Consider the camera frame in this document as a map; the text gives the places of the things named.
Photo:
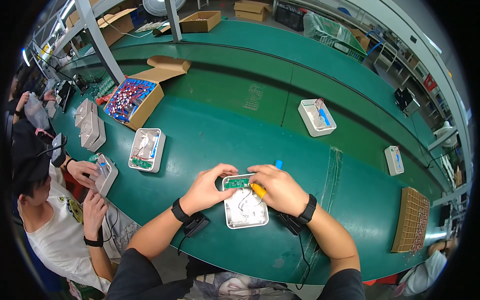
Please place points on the black wrist band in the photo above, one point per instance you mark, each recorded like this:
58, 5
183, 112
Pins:
300, 217
187, 219

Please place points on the pile of green circuit boards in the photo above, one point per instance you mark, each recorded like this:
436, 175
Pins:
103, 87

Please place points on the open white housing with board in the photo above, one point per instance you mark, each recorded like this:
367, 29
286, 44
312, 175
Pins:
147, 150

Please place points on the yellow screwdriver with blue cap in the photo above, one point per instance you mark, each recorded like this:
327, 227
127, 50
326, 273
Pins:
259, 191

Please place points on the black box device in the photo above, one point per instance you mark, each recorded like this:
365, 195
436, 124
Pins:
405, 101

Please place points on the grey metal post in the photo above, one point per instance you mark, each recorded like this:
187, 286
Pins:
99, 41
173, 20

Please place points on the open cardboard box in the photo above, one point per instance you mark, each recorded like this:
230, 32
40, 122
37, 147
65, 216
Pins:
200, 21

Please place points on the closed white housing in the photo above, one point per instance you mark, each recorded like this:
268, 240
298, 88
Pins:
85, 112
92, 134

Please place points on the white housing with blue battery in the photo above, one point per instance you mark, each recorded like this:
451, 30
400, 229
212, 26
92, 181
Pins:
107, 174

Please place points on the person's right hand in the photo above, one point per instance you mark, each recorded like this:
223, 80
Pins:
281, 191

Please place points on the cardboard grid tray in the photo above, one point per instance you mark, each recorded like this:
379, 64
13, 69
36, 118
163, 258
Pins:
411, 220

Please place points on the open white housing with battery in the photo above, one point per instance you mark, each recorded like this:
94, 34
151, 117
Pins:
316, 118

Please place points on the black plastic crate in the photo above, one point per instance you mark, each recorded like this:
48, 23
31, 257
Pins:
289, 17

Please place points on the large cardboard box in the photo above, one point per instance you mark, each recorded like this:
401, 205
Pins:
116, 26

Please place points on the green crate with plastic bag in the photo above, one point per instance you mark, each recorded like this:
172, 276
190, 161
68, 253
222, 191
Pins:
332, 35

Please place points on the green circuit board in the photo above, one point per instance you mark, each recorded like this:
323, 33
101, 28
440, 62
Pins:
236, 183

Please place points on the cardboard box of blue batteries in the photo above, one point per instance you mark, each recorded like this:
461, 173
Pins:
131, 101

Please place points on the white desk fan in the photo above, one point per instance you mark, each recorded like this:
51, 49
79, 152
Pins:
446, 133

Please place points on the person's left hand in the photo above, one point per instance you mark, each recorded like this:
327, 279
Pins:
202, 191

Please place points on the person's body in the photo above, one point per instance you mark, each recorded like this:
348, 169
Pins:
150, 279

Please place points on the white plastic housing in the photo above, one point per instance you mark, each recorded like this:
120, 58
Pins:
245, 213

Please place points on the small open white housing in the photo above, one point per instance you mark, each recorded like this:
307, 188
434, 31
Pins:
393, 160

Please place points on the clear plastic bag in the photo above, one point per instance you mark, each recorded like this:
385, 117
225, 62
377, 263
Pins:
36, 111

